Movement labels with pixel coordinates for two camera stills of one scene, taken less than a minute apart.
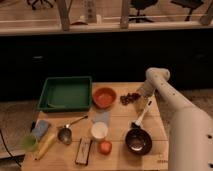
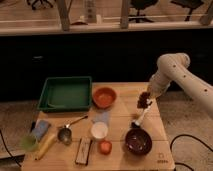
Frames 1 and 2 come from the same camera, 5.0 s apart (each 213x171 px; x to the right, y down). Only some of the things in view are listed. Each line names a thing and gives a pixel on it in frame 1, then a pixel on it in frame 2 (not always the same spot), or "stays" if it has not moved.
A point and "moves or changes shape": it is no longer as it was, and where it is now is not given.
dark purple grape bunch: x=129 y=98 moves or changes shape
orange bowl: x=104 y=97 stays
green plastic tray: x=66 y=94 stays
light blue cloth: x=102 y=116 stays
